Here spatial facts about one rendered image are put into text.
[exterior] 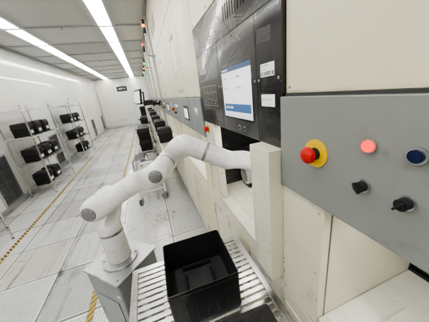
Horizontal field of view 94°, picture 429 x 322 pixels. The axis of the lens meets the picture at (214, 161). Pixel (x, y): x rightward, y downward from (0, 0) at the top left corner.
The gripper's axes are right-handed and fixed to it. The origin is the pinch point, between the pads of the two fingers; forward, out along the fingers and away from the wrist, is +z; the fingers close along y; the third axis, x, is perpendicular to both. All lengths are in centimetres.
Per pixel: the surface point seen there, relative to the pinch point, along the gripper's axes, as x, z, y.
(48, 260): -122, -210, -159
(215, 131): 14, -29, -42
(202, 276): -45, -59, 4
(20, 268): -122, -237, -160
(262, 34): 52, -30, 17
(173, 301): -31, -73, 22
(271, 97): 34, -30, 21
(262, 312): -35, -45, 35
